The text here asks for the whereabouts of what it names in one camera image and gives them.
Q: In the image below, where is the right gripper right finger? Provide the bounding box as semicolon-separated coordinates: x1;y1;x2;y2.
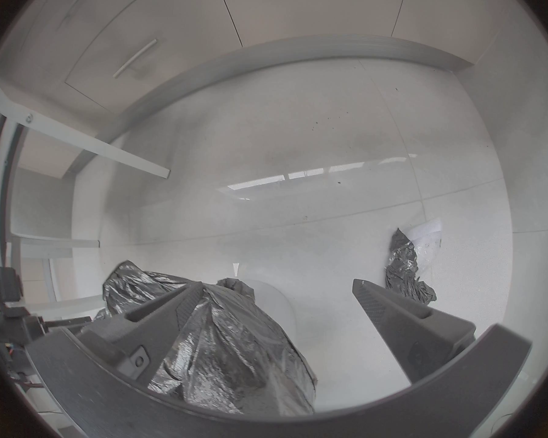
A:
352;278;476;385

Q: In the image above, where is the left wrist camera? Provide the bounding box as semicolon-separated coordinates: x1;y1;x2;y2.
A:
0;266;23;304

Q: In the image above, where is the beige cabinet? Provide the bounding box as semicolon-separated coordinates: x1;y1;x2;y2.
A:
0;0;512;179

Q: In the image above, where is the black plastic bag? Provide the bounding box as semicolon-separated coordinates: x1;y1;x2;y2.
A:
93;260;319;417

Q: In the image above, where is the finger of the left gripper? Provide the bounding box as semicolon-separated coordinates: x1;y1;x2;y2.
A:
41;316;94;333

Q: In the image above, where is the clear printed wrapper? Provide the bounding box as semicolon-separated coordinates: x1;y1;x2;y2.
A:
404;217;443;286

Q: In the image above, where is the white trash bin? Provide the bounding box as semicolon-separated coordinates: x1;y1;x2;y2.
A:
235;277;298;337

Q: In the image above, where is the crumpled black plastic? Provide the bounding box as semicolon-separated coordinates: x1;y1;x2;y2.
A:
385;227;437;305

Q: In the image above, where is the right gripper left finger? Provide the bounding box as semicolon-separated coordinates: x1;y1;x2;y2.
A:
79;282;206;383

